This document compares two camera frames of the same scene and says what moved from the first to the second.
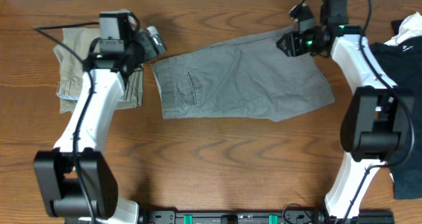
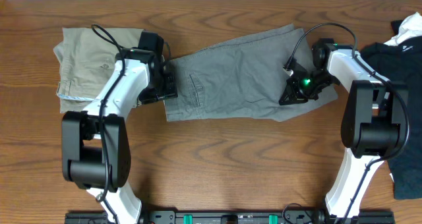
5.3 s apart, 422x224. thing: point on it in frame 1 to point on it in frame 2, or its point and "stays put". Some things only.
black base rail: x=263 y=217 stays put
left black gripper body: x=135 y=51 to x=165 y=87
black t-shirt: x=402 y=64 stays put
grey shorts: x=249 y=77 stays put
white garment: x=410 y=27 stays put
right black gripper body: x=303 y=43 to x=306 y=87
